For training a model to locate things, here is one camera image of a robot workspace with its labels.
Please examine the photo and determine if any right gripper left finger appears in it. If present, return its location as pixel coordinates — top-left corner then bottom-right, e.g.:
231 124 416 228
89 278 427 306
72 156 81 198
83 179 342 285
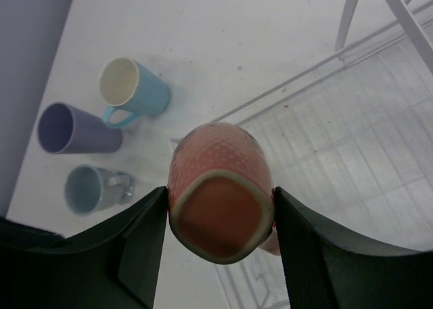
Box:
1 187 168 308

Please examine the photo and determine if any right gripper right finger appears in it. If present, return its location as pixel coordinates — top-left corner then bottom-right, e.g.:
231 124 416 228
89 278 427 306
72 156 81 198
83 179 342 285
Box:
274 187 432 308

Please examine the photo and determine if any pale grey footed cup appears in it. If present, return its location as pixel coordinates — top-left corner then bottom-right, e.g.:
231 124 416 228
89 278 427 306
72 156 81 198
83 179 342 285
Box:
64 164 135 216

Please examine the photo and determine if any coral orange mug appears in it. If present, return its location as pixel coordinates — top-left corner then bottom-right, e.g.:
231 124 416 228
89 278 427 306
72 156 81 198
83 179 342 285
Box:
168 122 280 265

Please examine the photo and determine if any lavender tall cup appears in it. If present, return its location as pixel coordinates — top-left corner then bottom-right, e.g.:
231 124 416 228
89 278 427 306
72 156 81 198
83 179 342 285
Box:
37 102 123 154

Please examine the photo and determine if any light blue mug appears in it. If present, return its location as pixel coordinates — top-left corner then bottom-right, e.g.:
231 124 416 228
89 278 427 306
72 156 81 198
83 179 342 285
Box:
99 56 171 128

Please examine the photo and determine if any clear acrylic dish rack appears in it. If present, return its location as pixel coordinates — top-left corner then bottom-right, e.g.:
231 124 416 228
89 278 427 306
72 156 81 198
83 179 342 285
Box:
168 0 433 309

